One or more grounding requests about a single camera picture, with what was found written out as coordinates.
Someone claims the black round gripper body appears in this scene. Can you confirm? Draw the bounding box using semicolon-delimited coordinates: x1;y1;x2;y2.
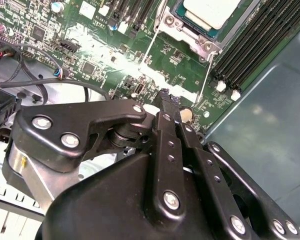
36;152;241;240

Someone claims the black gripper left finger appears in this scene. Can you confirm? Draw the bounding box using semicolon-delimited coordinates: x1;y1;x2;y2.
14;89;188;224

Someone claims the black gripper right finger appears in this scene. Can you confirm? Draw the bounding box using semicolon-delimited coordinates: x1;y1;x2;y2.
169;94;300;240

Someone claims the metal socket cover frame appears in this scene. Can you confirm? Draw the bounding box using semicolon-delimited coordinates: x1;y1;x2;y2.
137;23;216;103

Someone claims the silver topped CPU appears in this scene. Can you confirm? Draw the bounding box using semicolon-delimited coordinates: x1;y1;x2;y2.
173;0;257;41

